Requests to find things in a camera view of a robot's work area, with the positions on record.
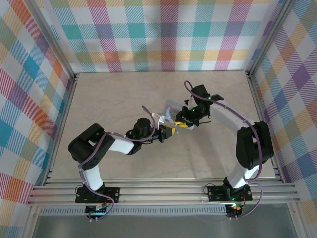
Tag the right controller circuit board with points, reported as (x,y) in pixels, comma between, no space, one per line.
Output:
(235,209)

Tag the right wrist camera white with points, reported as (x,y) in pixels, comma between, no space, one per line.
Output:
(190,101)

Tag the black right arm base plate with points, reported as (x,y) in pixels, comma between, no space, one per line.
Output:
(215,193)

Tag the left controller circuit board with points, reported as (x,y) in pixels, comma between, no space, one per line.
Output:
(95,210)

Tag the controller circuit board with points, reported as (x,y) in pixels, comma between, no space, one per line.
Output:
(95,210)
(235,209)

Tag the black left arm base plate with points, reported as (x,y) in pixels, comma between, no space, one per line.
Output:
(111,194)

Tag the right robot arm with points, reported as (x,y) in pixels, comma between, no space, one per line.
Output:
(255,146)

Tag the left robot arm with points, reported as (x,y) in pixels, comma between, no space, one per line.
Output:
(94,173)

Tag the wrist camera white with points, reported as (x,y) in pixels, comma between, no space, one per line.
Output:
(159,118)
(190,101)

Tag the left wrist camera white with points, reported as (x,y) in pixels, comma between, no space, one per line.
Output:
(159,118)

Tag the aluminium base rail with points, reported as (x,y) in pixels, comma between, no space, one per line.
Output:
(161,192)

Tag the aluminium side rail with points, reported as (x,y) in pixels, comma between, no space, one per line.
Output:
(68,99)
(257,99)

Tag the aluminium frame post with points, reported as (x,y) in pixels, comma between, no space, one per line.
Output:
(269,37)
(54,37)

